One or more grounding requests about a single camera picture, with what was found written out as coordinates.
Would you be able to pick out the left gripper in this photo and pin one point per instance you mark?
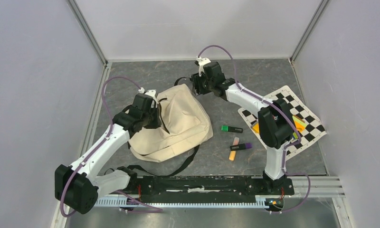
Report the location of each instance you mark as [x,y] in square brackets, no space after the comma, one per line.
[156,123]

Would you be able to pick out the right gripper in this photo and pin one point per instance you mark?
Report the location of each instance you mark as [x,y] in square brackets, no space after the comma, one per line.
[196,80]

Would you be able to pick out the beige canvas backpack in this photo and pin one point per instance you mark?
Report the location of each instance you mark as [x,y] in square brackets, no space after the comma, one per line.
[185,126]

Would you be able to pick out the green highlighter pen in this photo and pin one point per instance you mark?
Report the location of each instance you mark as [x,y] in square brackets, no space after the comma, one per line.
[231,129]

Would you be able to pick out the purple highlighter pen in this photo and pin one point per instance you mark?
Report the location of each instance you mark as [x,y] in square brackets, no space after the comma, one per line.
[242,146]

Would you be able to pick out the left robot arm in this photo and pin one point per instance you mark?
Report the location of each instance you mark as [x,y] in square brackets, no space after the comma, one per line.
[79,185]

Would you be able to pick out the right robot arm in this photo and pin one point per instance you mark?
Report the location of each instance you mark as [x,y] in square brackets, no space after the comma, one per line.
[275,121]

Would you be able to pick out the orange highlighter pen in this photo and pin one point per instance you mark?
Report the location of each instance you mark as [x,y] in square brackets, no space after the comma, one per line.
[232,155]

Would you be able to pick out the colourful toy block pile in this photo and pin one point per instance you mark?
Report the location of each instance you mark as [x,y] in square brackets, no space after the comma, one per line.
[299,124]

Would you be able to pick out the black white chessboard mat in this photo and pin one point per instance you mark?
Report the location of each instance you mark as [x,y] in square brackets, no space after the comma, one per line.
[314,130]

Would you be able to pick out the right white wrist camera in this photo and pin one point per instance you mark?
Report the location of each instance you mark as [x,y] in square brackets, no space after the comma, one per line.
[201,63]

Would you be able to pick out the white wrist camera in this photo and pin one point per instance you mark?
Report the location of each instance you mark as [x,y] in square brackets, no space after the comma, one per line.
[151,93]
[201,63]

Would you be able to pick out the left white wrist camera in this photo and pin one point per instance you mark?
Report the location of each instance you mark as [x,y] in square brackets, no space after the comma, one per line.
[151,93]

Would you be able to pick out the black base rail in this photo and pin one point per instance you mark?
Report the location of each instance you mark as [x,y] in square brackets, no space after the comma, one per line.
[209,190]

